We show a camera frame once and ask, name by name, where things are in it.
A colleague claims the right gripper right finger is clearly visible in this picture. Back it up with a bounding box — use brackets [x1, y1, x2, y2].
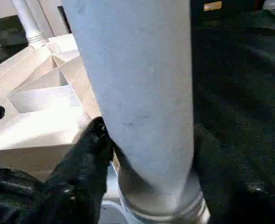
[190, 123, 275, 224]

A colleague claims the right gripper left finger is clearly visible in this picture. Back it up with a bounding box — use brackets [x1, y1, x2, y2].
[32, 117, 117, 224]

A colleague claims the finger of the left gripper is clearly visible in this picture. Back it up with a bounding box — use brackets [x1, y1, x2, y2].
[0, 164, 50, 224]

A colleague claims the white plastic table top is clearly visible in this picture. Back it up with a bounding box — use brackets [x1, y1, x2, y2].
[0, 34, 128, 224]

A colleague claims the white plastic table leg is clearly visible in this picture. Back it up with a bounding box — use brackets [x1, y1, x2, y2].
[62, 0, 211, 224]
[12, 0, 48, 48]

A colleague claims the black table mat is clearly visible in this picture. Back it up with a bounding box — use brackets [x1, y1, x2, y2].
[0, 9, 275, 224]

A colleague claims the black cabinet with yellow label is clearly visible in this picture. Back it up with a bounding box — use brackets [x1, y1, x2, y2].
[190, 0, 265, 21]

